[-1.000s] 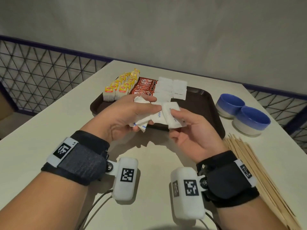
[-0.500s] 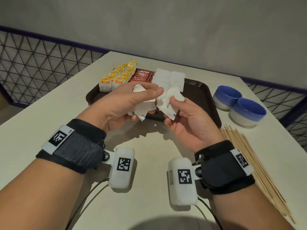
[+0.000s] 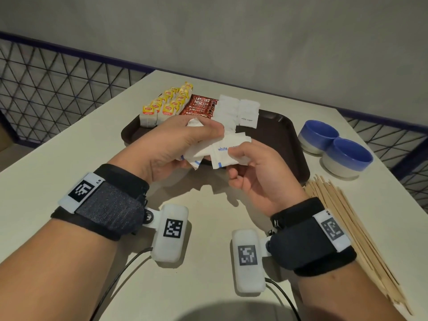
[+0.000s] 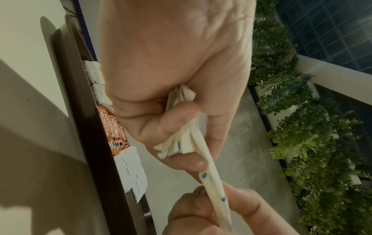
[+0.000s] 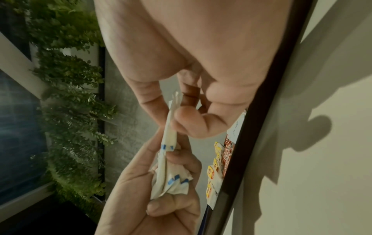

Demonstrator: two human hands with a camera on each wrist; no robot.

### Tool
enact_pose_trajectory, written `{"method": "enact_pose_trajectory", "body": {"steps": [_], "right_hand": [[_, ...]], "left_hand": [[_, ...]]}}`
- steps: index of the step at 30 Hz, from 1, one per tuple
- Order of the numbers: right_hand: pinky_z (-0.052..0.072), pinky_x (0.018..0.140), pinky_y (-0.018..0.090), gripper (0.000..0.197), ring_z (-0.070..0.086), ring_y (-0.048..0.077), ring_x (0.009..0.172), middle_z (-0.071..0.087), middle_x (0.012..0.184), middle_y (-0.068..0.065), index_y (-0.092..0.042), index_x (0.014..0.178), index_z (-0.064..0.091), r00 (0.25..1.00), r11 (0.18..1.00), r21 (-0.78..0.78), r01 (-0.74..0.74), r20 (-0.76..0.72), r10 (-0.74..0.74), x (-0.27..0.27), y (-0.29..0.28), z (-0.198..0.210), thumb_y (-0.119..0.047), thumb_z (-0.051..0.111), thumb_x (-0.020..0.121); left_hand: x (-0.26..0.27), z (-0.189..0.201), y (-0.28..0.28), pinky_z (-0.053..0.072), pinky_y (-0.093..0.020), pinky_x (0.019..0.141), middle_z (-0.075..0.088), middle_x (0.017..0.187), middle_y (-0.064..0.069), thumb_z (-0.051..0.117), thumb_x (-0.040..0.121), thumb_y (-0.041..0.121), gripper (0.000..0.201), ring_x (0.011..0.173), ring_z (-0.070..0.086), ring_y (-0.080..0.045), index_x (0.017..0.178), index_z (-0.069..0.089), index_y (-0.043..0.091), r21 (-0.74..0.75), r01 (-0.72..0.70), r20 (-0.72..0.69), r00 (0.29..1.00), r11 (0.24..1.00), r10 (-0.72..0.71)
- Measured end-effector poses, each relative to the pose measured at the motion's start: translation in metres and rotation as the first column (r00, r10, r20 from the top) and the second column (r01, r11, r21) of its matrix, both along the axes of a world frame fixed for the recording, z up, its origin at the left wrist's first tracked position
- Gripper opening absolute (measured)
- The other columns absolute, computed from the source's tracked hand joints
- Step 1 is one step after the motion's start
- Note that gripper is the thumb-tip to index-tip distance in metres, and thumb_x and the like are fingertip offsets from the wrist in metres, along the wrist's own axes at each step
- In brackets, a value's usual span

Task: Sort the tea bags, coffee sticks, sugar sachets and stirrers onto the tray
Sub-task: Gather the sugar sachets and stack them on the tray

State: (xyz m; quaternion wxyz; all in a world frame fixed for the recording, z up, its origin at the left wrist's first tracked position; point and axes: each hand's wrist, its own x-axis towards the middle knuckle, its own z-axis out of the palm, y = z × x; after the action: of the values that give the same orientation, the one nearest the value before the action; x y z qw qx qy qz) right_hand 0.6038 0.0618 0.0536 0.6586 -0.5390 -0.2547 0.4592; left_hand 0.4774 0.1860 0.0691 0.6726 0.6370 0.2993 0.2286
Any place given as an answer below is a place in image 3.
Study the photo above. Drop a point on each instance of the person's left hand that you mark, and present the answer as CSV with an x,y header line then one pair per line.
x,y
160,147

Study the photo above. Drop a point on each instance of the bundle of wooden stir sticks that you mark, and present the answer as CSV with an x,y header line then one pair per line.
x,y
351,223

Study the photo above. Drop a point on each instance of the row of red coffee sachets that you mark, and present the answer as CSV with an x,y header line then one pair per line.
x,y
200,105

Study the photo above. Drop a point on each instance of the blue and white bowl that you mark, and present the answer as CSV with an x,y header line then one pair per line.
x,y
317,130
347,153

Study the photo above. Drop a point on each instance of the brown plastic tray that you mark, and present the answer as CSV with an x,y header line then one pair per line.
x,y
277,143

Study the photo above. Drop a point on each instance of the square white sugar packet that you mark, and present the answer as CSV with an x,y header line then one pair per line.
x,y
249,110
224,157
247,120
249,101

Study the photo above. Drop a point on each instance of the purple metal mesh railing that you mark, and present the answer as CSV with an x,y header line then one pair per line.
x,y
67,49

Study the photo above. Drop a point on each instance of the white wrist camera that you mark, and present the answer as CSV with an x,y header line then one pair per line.
x,y
247,280
170,254

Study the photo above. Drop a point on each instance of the person's right hand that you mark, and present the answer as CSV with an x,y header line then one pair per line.
x,y
271,180

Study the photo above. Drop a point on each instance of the person's left forearm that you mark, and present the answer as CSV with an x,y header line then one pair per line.
x,y
53,270

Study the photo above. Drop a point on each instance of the row of white sugar packets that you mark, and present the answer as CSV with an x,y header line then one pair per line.
x,y
227,110

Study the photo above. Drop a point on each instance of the bundle of white sugar packets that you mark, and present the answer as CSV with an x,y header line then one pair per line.
x,y
200,153

